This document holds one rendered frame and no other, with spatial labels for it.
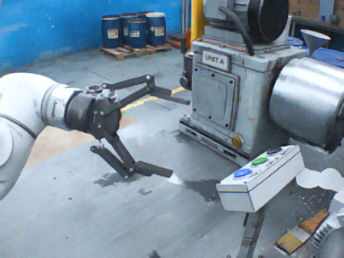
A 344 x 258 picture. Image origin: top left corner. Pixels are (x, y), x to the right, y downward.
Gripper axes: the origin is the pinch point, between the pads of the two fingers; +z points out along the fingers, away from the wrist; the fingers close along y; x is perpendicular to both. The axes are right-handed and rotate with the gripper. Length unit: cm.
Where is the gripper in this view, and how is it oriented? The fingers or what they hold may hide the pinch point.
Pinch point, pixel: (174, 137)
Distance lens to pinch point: 51.4
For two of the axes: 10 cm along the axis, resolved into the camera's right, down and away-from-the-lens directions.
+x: 2.2, -1.3, 9.7
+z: 9.5, 2.6, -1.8
